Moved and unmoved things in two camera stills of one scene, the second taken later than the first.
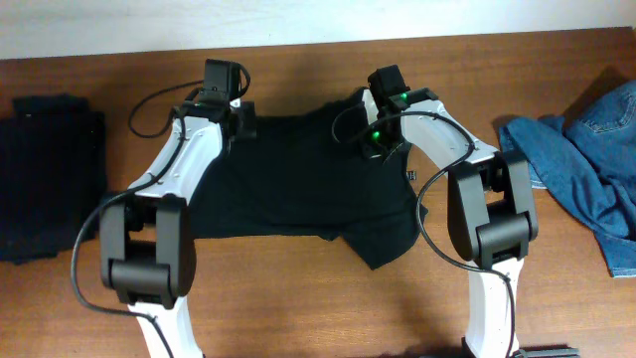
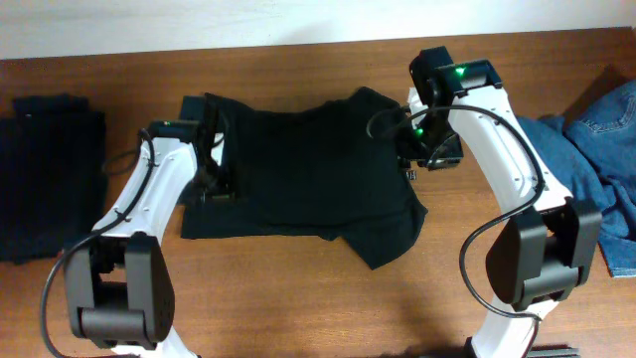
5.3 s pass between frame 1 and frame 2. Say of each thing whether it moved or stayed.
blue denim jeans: stayed
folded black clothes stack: stayed
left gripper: moved
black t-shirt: stayed
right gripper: moved
